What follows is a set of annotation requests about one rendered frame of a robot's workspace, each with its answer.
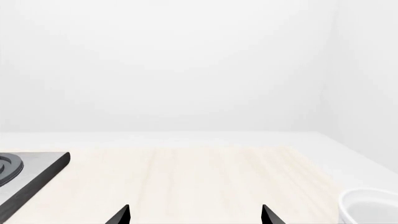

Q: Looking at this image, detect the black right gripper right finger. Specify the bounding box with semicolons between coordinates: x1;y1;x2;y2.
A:
261;203;287;224

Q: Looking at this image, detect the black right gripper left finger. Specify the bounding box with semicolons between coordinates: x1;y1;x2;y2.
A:
104;203;131;224

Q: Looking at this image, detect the white ceramic bowl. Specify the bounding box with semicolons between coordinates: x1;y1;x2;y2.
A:
338;187;398;224

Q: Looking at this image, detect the dark grey stove burner ring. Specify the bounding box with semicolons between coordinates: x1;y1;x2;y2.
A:
0;153;24;187

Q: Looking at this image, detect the black glass stove top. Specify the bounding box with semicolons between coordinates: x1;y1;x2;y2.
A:
0;151;71;224

